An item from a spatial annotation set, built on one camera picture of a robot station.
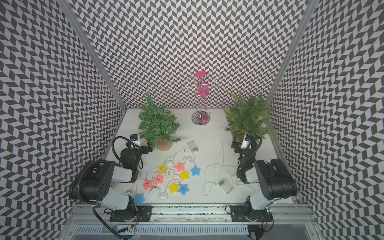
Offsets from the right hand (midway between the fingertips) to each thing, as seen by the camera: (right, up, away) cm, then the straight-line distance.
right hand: (242, 138), depth 90 cm
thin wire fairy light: (-13, -16, -1) cm, 21 cm away
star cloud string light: (-44, -22, -5) cm, 49 cm away
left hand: (-61, 0, +1) cm, 61 cm away
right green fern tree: (-2, +13, -14) cm, 20 cm away
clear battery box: (-31, -6, +8) cm, 33 cm away
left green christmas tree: (-47, +8, -16) cm, 50 cm away
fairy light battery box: (-12, -26, -7) cm, 29 cm away
